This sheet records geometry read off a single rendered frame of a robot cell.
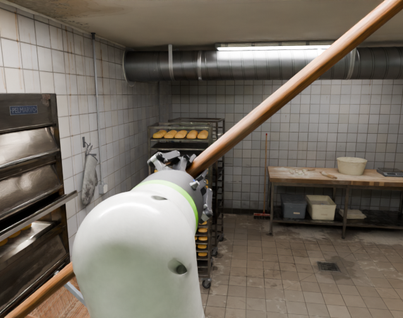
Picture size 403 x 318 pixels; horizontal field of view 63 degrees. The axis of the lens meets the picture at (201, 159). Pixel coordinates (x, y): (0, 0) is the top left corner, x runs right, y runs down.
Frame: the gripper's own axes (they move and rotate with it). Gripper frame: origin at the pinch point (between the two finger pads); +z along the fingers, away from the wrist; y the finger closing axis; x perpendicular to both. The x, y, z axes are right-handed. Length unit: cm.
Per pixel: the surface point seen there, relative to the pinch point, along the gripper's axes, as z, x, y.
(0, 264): 89, -142, -21
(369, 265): 338, 2, 255
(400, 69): 284, 145, 72
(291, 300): 255, -78, 187
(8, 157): 102, -103, -64
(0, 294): 87, -153, -9
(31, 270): 113, -152, -8
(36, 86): 134, -78, -95
